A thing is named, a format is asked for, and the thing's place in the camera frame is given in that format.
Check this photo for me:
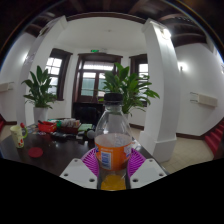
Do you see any flat round red coaster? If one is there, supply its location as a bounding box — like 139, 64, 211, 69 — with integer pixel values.
27, 146, 45, 159

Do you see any red box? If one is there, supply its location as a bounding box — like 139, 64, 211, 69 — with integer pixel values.
37, 120, 58, 134

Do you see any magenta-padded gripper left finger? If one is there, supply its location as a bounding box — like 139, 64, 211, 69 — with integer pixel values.
59, 147, 100, 190

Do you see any leafy plant in white pot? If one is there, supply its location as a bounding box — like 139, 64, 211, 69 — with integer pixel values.
21, 65, 59, 125
98, 62, 161, 123

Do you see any green flat pad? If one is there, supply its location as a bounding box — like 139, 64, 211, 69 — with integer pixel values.
78, 123, 95, 133

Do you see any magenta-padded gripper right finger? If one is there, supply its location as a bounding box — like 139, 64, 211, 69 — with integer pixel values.
127, 147, 168, 190

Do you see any dark framed window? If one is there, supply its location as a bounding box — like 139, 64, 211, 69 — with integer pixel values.
129, 53, 150, 108
45, 48, 74, 102

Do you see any white wall unit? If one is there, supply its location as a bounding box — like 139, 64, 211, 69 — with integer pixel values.
189, 91, 220, 108
0, 81, 15, 93

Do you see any orange drink plastic bottle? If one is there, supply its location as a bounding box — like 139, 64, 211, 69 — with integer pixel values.
94, 92, 134, 192

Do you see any tray with small cups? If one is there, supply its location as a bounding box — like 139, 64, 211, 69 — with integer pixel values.
59, 118, 81, 135

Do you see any grey foam ball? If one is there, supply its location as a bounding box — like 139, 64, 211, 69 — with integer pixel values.
85, 129, 96, 141

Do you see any small black box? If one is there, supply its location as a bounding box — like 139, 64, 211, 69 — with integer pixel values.
49, 131, 68, 141

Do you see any black chair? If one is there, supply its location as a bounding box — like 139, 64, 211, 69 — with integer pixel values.
71, 101, 103, 127

